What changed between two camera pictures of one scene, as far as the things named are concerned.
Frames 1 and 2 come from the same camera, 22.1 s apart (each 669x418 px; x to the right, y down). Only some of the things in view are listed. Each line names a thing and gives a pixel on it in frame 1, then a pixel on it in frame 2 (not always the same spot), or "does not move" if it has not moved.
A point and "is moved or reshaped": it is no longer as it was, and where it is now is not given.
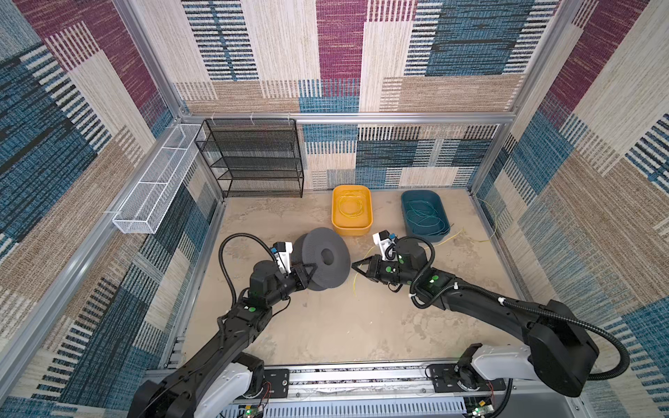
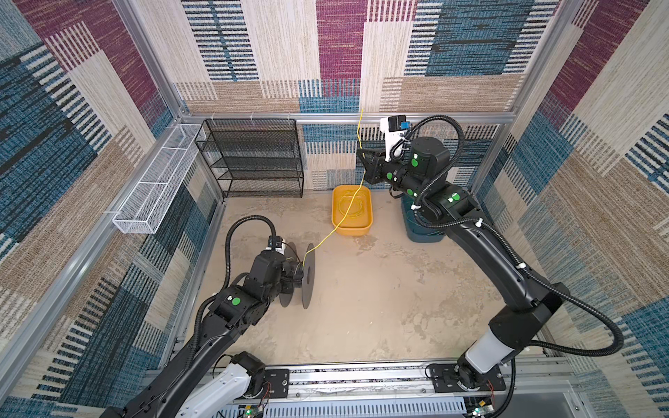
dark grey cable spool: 327,250 is moved or reshaped
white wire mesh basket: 145,209 does not move
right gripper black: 373,273 → 373,166
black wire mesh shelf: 254,158 does not move
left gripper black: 300,279 does not move
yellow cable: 446,239 → 353,204
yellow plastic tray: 352,210 does not move
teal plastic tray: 424,215 does not move
